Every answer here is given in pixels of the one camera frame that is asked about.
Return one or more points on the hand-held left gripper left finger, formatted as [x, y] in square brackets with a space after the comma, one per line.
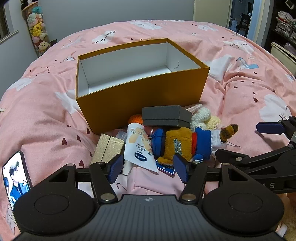
[115, 168]

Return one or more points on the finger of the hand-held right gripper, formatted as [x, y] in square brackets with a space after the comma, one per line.
[231, 155]
[269, 128]

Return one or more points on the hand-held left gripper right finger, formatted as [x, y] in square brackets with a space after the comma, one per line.
[181, 169]

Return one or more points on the gold gift box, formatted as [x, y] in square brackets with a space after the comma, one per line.
[106, 146]

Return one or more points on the brown teddy bear plush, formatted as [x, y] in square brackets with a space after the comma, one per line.
[178, 141]

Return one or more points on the white lotion tube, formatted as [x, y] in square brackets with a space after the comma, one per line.
[136, 148]

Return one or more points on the pink fabric pouch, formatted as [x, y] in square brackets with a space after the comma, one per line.
[150, 183]

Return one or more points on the white crochet doll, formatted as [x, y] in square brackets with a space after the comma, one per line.
[201, 115]

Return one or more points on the small black box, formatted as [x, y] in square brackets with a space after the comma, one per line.
[164, 113]

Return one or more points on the orange cardboard box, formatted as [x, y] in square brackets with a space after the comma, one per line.
[138, 92]

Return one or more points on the dark blue paper tag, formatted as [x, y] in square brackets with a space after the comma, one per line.
[165, 170]

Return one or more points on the beige fluffy cloth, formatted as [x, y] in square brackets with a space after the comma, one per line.
[289, 217]

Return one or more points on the orange crochet ball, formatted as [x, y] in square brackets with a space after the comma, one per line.
[134, 119]

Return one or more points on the cream storage bin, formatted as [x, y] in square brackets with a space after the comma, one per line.
[282, 58]

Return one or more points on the checked storage basket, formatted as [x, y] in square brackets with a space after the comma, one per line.
[284, 30]
[293, 37]

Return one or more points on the smartphone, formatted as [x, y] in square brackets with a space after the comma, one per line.
[16, 180]

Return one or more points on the dark chair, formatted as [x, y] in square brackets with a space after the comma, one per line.
[244, 23]

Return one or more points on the dark shelf unit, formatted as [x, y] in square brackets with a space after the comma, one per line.
[270, 18]

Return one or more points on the cream door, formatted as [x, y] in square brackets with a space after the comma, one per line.
[210, 11]

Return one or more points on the clear tube of plush toys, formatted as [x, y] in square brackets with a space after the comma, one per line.
[38, 27]

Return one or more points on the window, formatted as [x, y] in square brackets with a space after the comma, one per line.
[4, 20]

